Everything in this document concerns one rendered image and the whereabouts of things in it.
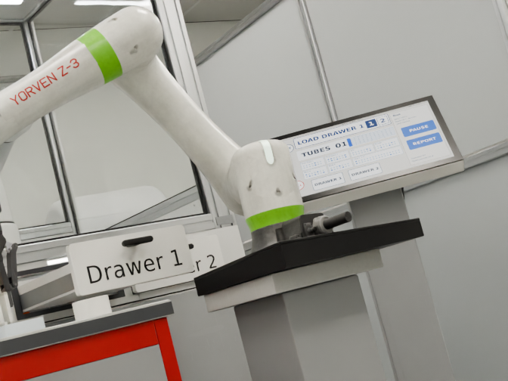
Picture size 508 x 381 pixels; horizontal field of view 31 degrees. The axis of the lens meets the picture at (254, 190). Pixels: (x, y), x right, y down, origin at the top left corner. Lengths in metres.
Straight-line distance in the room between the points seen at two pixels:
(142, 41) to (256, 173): 0.37
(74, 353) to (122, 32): 0.71
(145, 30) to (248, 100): 2.49
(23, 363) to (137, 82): 0.80
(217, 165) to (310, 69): 1.98
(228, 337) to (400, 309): 0.53
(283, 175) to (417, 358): 0.96
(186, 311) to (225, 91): 2.32
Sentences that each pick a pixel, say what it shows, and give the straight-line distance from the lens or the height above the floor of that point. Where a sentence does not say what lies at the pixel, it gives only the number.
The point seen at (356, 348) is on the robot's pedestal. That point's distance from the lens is 1.89.
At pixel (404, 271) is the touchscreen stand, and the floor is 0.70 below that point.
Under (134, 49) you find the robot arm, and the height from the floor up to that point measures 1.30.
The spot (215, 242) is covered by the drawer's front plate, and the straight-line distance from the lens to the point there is 2.49.
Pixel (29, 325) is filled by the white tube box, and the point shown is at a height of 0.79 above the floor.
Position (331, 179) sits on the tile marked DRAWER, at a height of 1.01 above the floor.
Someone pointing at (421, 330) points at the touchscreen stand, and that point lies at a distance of 2.69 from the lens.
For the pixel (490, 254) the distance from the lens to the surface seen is 3.38.
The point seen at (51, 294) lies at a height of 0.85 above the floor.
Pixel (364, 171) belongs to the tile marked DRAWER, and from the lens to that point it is 2.62.
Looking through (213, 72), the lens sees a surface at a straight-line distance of 4.67.
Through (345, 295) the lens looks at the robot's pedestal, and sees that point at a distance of 1.89.
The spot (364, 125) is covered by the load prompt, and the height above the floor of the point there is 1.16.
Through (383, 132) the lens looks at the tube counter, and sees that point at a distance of 2.74.
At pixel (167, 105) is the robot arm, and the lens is 2.10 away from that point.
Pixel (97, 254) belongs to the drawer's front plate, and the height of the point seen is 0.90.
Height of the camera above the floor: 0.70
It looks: 7 degrees up
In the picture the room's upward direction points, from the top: 15 degrees counter-clockwise
